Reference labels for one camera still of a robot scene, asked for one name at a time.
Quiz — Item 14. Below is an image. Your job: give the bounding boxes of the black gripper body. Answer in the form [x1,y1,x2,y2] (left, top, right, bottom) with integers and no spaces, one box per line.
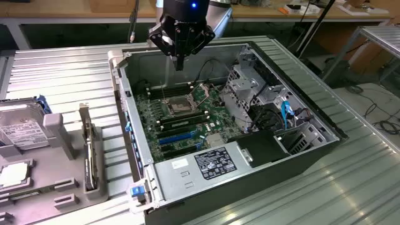
[158,0,210,30]

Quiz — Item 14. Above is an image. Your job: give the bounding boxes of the Nvidia Quadro graphics card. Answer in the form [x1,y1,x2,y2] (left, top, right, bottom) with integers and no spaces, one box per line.
[77,102,100,191]

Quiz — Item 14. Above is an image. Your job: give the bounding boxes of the metal socket cover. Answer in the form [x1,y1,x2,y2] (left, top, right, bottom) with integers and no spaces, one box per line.
[186,82,217,111]

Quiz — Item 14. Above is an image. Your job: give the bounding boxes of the perforated metal drive cage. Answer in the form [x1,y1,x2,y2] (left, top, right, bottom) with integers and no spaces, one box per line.
[222,64,270,123]

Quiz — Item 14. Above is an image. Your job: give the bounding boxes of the CPU socket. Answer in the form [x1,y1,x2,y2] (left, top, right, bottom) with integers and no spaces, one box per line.
[166,97,196,116]

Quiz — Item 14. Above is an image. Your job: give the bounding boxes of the green motherboard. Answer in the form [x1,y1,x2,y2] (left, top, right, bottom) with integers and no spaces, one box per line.
[133,82,238,163]

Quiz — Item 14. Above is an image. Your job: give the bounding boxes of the orange and white box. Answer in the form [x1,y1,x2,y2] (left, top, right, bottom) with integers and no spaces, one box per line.
[278,4,321,16]

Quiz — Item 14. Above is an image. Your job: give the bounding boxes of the wooden desk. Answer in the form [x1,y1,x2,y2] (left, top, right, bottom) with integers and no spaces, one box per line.
[0,0,394,50]

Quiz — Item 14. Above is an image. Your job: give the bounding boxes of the black RAM stick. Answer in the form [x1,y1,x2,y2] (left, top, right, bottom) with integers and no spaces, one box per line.
[160,112,210,131]

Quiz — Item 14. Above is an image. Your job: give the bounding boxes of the black slanted pole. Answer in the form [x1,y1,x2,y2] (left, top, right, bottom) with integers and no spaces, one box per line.
[294,0,333,59]

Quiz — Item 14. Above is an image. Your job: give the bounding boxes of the blue card retention strip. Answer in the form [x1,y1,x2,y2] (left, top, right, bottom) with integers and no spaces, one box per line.
[122,110,144,170]

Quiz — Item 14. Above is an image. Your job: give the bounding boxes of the blue expansion slot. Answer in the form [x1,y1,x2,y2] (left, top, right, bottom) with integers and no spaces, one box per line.
[158,131,194,145]

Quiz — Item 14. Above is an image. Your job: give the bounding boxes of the silver chipset heatsink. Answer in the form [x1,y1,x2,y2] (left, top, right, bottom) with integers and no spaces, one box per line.
[205,135,224,146]

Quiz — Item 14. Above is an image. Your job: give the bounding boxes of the blue disk carrier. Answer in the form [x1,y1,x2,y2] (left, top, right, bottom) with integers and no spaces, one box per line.
[36,95,52,118]

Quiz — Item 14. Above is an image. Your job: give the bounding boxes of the black expansion slot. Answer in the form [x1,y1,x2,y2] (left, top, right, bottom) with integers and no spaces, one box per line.
[161,145,205,160]

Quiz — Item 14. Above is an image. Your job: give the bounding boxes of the black plastic air shroud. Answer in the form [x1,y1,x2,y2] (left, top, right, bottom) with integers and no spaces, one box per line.
[228,130,290,168]

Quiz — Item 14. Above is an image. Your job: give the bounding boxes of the white flat object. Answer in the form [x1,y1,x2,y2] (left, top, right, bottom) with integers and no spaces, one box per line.
[334,2,370,16]

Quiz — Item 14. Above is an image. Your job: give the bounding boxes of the silver disk bay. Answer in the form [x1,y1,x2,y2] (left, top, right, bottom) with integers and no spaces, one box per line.
[273,121,340,156]

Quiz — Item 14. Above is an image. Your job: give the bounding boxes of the brown cardboard box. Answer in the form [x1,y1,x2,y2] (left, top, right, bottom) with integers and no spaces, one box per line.
[312,23,400,75]

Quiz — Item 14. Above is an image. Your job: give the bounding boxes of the silver hard disk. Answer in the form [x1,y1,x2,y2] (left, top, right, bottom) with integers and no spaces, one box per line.
[0,98,52,151]

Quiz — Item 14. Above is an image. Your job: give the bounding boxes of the grey power supply unit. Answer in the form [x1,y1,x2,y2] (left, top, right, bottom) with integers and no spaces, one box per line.
[152,140,254,203]

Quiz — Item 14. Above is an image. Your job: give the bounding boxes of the blue case latch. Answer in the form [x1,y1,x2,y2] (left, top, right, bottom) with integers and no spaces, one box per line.
[129,186,146,198]

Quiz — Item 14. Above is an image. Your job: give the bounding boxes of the black open PC case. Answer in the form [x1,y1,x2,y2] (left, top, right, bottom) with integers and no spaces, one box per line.
[108,41,349,225]

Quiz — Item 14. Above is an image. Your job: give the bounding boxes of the grey parts rack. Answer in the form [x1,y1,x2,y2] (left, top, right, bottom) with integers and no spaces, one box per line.
[0,112,110,225]

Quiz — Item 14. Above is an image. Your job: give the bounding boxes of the silver CPU chip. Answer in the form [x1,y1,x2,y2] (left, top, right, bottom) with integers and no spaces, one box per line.
[0,163,29,186]

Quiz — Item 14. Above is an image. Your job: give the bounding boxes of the green RAM stick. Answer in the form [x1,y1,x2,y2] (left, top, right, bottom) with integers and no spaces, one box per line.
[9,187,57,201]

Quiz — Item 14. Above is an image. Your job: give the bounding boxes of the hanging grey cable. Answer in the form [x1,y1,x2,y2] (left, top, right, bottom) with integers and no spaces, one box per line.
[128,0,140,44]

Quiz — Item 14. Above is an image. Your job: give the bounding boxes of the black looped wire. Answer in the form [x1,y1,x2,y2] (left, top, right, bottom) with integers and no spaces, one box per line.
[197,59,220,83]

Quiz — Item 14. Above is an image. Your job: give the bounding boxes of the blue wire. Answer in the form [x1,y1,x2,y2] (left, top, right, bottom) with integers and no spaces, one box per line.
[280,101,296,131]

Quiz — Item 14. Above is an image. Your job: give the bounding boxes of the aluminium frame table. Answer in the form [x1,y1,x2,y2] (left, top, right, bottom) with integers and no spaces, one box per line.
[321,25,400,82]

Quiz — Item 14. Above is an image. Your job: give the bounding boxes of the black floor cables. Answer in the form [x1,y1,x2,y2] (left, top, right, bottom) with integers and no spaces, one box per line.
[345,84,400,136]

